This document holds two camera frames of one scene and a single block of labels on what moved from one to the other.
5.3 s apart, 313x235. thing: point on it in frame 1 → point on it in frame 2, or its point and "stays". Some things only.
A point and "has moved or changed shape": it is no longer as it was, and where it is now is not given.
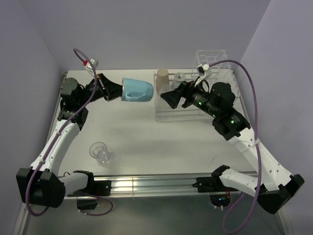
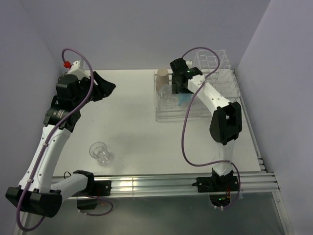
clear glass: x=165 y=88 stays
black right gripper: x=186 y=90 → x=176 y=88
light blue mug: x=137 y=90 has moved or changed shape
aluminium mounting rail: x=145 y=184 stays
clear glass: x=99 y=151 stays
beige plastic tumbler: x=162 y=79 stays
